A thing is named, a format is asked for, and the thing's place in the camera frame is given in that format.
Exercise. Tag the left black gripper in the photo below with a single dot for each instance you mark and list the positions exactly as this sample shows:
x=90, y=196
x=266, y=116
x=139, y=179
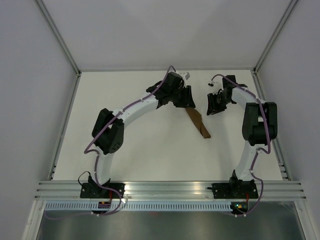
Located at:
x=187, y=101

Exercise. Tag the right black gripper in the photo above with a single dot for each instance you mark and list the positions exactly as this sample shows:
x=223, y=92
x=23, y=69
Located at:
x=213, y=108

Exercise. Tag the brown cloth napkin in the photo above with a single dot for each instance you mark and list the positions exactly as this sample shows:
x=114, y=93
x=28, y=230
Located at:
x=197, y=121

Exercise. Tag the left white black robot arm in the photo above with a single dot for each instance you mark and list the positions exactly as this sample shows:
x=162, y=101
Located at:
x=109, y=129

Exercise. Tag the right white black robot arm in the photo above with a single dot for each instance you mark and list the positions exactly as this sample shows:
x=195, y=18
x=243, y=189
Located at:
x=259, y=127

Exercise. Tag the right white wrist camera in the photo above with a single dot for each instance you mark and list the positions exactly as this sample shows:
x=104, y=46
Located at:
x=212, y=83

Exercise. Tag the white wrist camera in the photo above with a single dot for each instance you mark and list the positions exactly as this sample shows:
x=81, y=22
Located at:
x=212, y=83
x=185, y=75

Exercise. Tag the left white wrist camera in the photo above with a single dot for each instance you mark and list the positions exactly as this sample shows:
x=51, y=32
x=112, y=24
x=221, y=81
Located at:
x=185, y=75

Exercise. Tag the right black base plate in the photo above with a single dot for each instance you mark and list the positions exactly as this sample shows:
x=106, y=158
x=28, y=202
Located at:
x=226, y=191

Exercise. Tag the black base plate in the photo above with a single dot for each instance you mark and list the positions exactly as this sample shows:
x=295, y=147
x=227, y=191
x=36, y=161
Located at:
x=226, y=191
x=90, y=192

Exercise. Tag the right aluminium frame post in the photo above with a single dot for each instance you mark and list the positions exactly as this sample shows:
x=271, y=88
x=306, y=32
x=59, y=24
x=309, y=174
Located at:
x=275, y=34

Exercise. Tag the aluminium frame post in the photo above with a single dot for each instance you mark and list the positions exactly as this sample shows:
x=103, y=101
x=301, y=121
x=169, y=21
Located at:
x=57, y=35
x=275, y=34

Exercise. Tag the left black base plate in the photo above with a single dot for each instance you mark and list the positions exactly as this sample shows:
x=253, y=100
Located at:
x=90, y=192

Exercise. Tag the aluminium front rail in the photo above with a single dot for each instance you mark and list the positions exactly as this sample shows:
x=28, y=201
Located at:
x=275, y=190

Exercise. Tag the white slotted cable duct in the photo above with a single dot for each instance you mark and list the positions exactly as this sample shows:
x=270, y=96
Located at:
x=154, y=206

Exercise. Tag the left aluminium frame post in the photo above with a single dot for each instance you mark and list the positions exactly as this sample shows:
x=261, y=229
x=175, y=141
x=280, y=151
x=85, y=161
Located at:
x=57, y=35

